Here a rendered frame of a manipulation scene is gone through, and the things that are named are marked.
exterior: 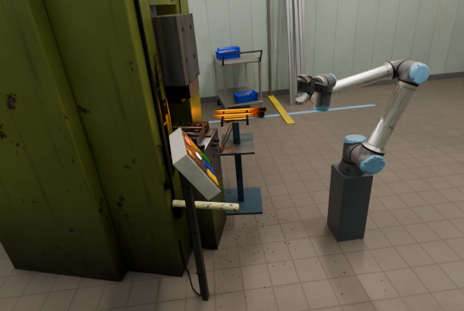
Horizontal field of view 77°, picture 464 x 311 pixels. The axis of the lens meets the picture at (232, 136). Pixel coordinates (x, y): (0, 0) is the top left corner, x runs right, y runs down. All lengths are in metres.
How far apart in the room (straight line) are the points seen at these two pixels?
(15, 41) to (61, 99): 0.34
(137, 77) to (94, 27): 0.31
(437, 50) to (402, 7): 1.24
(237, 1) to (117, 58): 4.23
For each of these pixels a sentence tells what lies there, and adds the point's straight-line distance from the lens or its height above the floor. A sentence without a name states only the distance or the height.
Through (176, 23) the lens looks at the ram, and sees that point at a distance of 1.78.
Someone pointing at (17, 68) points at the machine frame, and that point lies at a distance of 1.92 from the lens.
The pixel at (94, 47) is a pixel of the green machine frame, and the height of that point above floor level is 1.65.
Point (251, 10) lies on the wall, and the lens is 5.73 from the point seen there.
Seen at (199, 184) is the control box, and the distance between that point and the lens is 1.43.
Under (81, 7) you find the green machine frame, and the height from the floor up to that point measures 1.84.
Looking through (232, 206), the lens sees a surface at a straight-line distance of 1.90.
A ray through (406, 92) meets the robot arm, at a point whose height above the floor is 1.25.
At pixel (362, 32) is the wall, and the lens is 6.45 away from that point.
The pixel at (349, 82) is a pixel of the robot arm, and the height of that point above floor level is 1.30.
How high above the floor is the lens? 1.81
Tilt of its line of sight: 25 degrees down
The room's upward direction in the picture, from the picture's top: 5 degrees counter-clockwise
